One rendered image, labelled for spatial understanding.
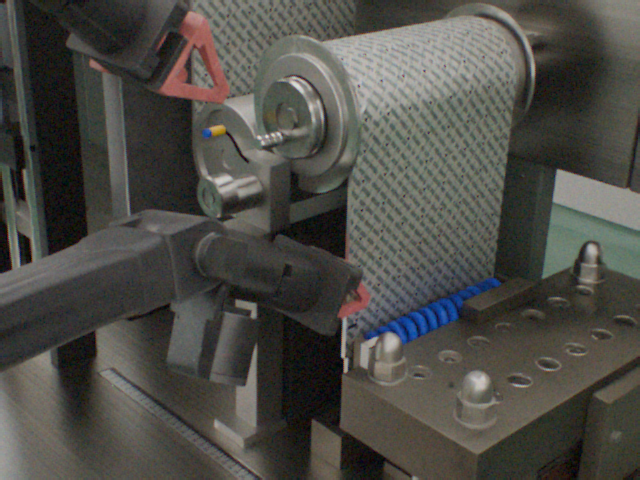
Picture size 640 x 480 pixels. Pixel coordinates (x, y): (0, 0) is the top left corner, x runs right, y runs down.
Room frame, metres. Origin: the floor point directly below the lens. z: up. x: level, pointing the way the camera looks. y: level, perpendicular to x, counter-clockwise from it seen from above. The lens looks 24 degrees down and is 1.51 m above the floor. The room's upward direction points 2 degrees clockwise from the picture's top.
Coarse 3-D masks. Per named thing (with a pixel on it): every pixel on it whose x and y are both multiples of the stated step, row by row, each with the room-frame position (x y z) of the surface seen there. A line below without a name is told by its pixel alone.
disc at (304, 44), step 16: (272, 48) 0.91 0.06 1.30; (288, 48) 0.90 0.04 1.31; (304, 48) 0.88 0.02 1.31; (320, 48) 0.86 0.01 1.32; (272, 64) 0.91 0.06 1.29; (336, 64) 0.85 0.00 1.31; (256, 80) 0.93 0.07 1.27; (336, 80) 0.85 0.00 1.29; (256, 96) 0.93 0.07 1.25; (352, 96) 0.83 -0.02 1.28; (256, 112) 0.93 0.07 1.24; (352, 112) 0.83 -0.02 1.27; (352, 128) 0.83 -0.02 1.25; (352, 144) 0.83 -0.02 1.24; (352, 160) 0.83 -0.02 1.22; (320, 176) 0.86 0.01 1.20; (336, 176) 0.84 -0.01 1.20; (320, 192) 0.86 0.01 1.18
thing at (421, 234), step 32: (448, 160) 0.93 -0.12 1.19; (480, 160) 0.97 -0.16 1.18; (352, 192) 0.84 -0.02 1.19; (384, 192) 0.87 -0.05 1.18; (416, 192) 0.90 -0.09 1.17; (448, 192) 0.94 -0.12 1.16; (480, 192) 0.97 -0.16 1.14; (352, 224) 0.84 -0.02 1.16; (384, 224) 0.87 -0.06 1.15; (416, 224) 0.90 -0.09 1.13; (448, 224) 0.94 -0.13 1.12; (480, 224) 0.98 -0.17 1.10; (352, 256) 0.84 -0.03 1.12; (384, 256) 0.87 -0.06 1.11; (416, 256) 0.91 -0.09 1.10; (448, 256) 0.94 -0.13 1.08; (480, 256) 0.98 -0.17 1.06; (384, 288) 0.87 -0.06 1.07; (416, 288) 0.91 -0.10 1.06; (448, 288) 0.95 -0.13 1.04; (352, 320) 0.84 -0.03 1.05; (384, 320) 0.88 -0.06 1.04; (352, 352) 0.85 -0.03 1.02
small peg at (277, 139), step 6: (276, 132) 0.87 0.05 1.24; (258, 138) 0.85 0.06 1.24; (264, 138) 0.85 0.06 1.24; (270, 138) 0.86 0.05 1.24; (276, 138) 0.86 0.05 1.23; (282, 138) 0.86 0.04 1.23; (258, 144) 0.85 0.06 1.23; (264, 144) 0.85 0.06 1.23; (270, 144) 0.85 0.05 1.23; (276, 144) 0.86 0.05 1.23; (282, 144) 0.86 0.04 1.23; (264, 150) 0.85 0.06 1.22
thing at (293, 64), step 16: (512, 48) 1.02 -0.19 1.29; (288, 64) 0.89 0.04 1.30; (304, 64) 0.87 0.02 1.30; (320, 64) 0.86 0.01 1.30; (272, 80) 0.90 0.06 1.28; (320, 80) 0.86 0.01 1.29; (336, 96) 0.84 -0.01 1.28; (336, 112) 0.84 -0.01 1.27; (336, 128) 0.84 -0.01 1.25; (336, 144) 0.84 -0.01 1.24; (304, 160) 0.87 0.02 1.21; (320, 160) 0.85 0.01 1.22; (336, 160) 0.84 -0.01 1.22; (304, 176) 0.87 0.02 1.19
